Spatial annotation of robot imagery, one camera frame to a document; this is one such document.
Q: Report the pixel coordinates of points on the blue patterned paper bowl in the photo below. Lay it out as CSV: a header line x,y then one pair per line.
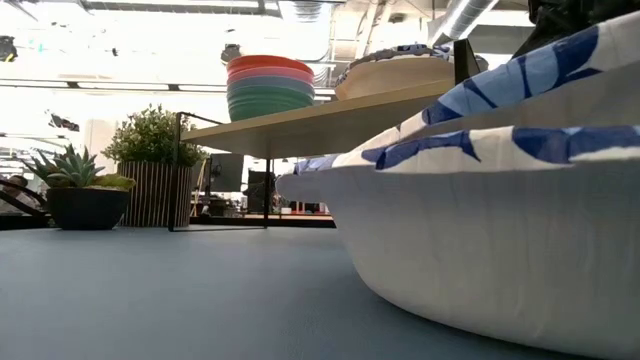
x,y
475,250
390,77
525,70

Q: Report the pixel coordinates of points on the black computer monitor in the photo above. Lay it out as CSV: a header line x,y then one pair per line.
x,y
227,172

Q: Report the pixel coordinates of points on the green plastic bowl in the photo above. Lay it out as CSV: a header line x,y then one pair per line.
x,y
270,102

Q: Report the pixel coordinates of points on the wooden shelf with black frame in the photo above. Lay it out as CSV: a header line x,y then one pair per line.
x,y
320,127

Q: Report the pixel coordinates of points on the person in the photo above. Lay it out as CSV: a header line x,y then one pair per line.
x,y
15,187

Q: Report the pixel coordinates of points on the orange plastic bowl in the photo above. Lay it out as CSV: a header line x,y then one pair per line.
x,y
265,62

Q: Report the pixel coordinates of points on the leafy plant in striped pot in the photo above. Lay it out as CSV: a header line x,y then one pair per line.
x,y
155,192

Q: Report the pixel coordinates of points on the black table frame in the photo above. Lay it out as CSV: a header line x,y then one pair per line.
x,y
300,222

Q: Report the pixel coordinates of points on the succulent in black pot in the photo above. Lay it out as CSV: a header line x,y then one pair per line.
x,y
85,207

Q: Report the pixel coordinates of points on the pink plastic bowl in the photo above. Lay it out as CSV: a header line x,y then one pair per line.
x,y
270,73

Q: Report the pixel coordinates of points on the silver ventilation duct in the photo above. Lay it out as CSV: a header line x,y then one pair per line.
x,y
460,20

